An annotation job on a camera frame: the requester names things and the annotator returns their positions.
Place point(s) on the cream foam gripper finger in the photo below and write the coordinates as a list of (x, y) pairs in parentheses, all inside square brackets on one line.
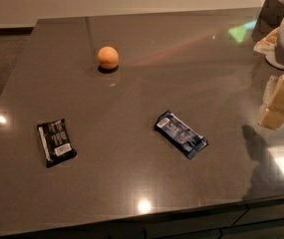
[(272, 110)]

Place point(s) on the black chocolate rxbar wrapper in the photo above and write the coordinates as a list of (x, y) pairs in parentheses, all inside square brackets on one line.
[(55, 142)]

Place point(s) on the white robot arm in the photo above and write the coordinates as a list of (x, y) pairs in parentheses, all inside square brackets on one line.
[(272, 46)]

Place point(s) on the blue blueberry rxbar wrapper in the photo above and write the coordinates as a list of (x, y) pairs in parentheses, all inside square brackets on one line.
[(182, 136)]

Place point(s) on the dark grey box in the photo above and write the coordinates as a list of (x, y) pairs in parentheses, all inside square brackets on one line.
[(270, 17)]

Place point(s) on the orange ball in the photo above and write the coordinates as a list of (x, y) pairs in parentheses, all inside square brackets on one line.
[(108, 58)]

